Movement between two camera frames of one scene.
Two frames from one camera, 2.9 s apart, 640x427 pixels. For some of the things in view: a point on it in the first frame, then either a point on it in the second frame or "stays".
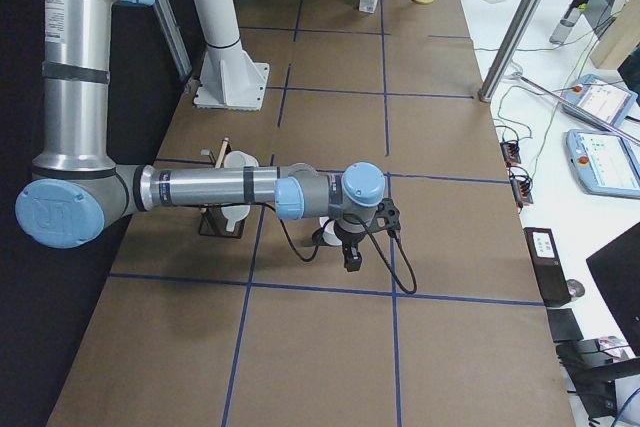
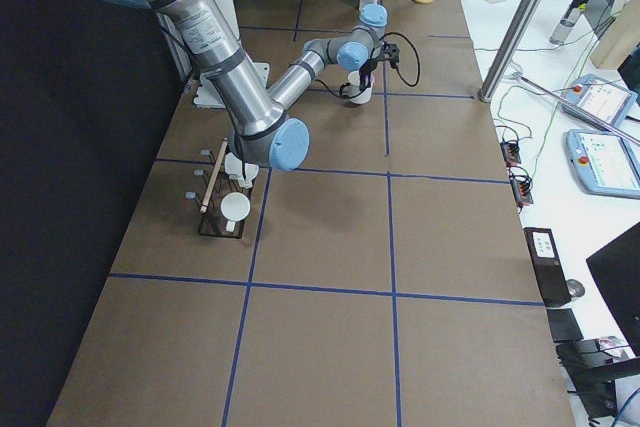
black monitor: x=616 y=268 stays
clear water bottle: x=562 y=31 stays
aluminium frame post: x=520 y=24 stays
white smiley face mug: x=329 y=236 to x=353 y=91
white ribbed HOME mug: x=234 y=213 stays
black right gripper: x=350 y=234 to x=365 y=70
